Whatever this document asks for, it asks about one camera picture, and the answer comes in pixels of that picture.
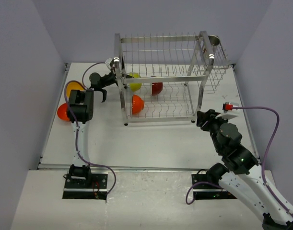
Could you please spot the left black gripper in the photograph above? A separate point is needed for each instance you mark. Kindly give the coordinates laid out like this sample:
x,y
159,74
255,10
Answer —
x,y
112,75

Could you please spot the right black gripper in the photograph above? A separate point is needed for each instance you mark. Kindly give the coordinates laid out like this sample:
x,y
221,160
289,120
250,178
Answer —
x,y
209,116

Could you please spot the lime green bowl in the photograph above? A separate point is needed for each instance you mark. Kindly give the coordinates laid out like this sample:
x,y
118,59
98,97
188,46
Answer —
x,y
135,86

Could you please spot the orange bowl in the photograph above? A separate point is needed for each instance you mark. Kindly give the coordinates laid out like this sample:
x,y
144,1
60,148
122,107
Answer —
x,y
137,104
62,112

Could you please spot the dark red bowl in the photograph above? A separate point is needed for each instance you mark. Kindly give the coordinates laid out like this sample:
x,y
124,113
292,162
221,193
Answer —
x,y
157,88

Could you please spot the yellow bowl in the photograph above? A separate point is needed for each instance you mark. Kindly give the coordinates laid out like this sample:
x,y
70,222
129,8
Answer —
x,y
73,86

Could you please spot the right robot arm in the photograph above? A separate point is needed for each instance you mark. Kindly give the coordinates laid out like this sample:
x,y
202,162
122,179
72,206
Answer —
x,y
240,173

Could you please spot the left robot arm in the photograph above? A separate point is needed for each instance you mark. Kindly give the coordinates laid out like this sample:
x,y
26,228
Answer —
x,y
79,101

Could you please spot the steel two-tier dish rack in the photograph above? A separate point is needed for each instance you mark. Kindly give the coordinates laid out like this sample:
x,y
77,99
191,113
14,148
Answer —
x,y
182,63

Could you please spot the steel utensil cup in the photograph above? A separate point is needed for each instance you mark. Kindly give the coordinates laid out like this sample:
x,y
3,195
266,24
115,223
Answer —
x,y
214,40

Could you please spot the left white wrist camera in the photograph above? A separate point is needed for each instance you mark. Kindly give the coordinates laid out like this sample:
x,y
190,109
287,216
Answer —
x,y
112,63

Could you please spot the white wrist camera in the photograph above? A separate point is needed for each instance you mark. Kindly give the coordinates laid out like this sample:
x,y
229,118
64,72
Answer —
x,y
229,111
112,63

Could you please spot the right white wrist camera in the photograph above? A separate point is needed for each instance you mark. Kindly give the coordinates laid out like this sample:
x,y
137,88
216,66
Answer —
x,y
229,111

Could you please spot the wire cutlery basket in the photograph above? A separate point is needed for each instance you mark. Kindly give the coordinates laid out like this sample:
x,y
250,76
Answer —
x,y
220,66

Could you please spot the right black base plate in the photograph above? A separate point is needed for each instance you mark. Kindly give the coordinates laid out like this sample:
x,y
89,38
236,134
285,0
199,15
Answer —
x,y
205,191

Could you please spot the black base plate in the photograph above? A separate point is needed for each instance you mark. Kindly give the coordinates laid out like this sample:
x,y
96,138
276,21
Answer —
x,y
205,191
93,188

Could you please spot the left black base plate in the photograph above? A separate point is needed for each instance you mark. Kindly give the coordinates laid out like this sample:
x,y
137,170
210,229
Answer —
x,y
93,188

